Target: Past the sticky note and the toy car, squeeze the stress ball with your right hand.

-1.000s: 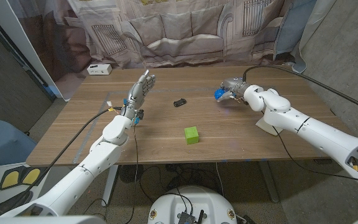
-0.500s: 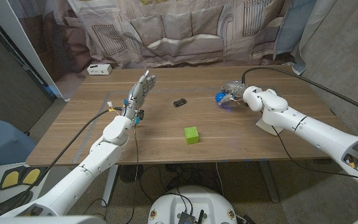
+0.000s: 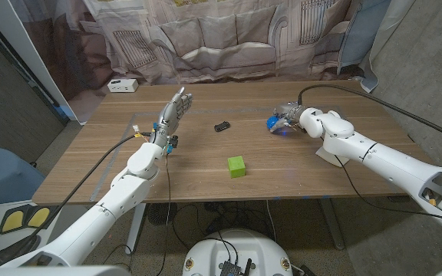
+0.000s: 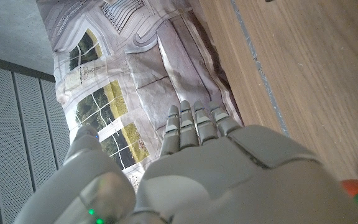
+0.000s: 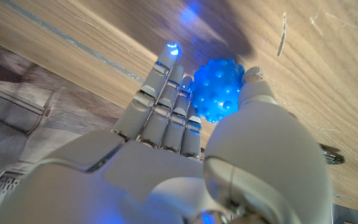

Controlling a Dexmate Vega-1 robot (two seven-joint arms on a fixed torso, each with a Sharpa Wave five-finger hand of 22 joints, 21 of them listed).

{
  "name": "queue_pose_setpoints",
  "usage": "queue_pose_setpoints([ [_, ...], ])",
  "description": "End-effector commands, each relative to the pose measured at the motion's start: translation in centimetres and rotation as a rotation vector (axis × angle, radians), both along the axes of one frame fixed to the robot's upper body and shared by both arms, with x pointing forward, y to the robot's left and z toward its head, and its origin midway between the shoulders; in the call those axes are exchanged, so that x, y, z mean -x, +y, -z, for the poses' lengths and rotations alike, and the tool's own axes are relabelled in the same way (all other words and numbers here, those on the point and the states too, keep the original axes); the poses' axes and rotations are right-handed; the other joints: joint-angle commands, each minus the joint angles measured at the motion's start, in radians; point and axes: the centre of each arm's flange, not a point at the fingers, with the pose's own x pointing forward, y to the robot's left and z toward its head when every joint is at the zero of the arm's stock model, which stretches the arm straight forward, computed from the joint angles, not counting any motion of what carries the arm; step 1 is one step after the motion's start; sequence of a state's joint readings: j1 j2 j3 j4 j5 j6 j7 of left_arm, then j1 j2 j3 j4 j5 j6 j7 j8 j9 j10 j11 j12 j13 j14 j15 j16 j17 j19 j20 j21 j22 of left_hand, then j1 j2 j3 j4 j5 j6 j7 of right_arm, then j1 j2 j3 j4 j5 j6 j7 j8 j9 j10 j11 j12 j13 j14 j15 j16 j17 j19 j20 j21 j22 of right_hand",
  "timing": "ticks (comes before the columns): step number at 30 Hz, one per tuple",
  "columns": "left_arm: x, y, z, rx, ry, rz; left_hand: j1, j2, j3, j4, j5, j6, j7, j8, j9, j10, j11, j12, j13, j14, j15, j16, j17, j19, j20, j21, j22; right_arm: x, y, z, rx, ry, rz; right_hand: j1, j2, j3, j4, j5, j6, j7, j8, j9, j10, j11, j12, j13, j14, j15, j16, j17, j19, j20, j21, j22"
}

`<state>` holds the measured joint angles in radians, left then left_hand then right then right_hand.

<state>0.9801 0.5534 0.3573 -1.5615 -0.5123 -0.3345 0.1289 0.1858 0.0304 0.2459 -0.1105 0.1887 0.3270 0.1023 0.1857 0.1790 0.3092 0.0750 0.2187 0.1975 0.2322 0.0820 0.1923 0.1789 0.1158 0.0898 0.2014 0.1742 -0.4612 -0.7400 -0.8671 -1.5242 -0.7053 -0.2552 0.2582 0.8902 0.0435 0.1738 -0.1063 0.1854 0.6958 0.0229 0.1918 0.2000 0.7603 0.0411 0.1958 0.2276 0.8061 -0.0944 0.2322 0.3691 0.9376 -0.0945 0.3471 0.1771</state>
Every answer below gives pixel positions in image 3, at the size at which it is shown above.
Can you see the green sticky note block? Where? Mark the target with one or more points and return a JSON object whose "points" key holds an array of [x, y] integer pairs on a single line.
{"points": [[236, 166]]}

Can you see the black toy car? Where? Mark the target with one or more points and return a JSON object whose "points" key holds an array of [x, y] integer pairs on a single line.
{"points": [[222, 126]]}

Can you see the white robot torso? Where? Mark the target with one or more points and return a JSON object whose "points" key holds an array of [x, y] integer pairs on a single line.
{"points": [[240, 249]]}

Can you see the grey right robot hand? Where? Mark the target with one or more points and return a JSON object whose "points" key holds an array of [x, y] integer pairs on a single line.
{"points": [[292, 113]]}

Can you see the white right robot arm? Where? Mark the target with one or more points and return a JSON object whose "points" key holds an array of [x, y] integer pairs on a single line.
{"points": [[382, 161]]}

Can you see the blue bin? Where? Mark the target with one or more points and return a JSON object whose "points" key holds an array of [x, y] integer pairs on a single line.
{"points": [[2, 176]]}

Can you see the white partition frame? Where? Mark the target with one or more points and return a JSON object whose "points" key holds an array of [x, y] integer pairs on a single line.
{"points": [[14, 38]]}

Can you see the black computer module with antenna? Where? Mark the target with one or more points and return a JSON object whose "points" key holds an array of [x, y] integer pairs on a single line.
{"points": [[230, 269]]}

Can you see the black round fan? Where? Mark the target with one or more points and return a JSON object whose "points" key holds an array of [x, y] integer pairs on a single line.
{"points": [[162, 212]]}

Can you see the white paper sheet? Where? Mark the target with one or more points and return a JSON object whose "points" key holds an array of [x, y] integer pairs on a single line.
{"points": [[328, 157]]}

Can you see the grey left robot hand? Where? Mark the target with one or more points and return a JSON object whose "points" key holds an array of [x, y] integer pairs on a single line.
{"points": [[170, 119]]}

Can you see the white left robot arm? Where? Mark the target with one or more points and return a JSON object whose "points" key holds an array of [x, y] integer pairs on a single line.
{"points": [[125, 191]]}

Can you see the white table leg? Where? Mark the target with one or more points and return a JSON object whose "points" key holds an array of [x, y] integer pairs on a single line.
{"points": [[136, 226]]}

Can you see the printed sofa backdrop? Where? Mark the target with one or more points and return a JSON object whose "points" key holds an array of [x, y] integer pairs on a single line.
{"points": [[221, 38]]}

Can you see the grey table leg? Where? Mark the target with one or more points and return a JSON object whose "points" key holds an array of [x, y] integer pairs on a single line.
{"points": [[332, 222]]}

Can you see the pale cloth curtain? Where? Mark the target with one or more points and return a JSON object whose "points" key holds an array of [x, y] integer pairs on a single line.
{"points": [[382, 38]]}

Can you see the white power strip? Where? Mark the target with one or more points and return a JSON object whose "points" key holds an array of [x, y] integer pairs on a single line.
{"points": [[123, 85]]}

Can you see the yellow and black foot pedal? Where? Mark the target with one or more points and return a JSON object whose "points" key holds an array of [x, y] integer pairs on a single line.
{"points": [[12, 222]]}

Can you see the blue spiky stress ball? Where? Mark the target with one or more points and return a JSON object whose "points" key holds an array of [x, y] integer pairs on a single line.
{"points": [[271, 122]]}

